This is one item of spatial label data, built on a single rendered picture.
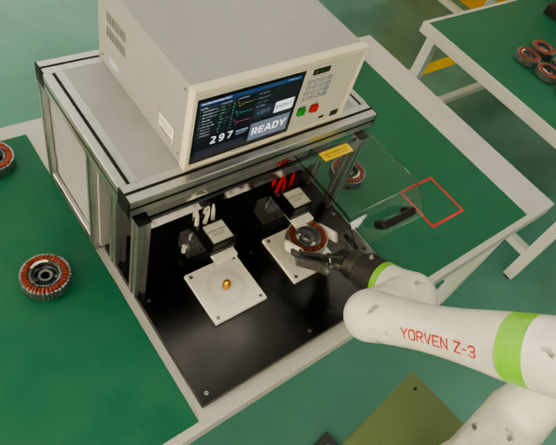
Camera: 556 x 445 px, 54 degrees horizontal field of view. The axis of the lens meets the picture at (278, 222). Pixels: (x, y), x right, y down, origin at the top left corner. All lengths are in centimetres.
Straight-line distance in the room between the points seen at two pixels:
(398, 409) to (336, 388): 83
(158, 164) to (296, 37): 39
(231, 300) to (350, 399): 98
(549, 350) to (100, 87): 100
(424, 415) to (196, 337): 58
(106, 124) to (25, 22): 228
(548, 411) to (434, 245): 69
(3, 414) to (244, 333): 53
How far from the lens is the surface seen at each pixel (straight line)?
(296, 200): 139
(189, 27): 113
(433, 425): 142
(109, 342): 131
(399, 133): 200
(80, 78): 131
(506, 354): 90
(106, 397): 126
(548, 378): 87
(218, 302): 134
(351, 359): 228
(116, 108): 124
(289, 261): 144
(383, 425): 137
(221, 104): 104
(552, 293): 301
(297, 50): 115
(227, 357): 129
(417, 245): 168
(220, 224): 129
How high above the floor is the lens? 194
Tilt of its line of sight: 50 degrees down
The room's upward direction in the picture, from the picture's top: 21 degrees clockwise
